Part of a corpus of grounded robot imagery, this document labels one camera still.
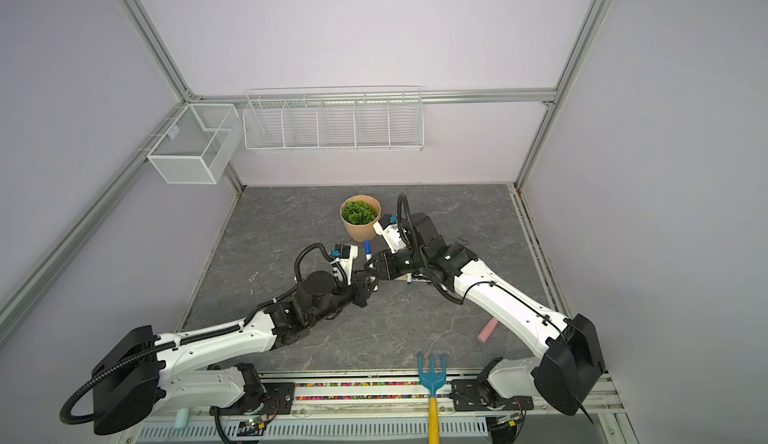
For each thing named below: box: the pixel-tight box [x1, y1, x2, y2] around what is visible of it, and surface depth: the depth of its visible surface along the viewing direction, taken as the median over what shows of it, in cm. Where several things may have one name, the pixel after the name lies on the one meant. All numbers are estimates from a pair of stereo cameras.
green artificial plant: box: [342, 201, 377, 225], surface depth 99 cm
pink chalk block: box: [478, 318, 499, 343], surface depth 84 cm
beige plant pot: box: [340, 195, 381, 243], surface depth 99 cm
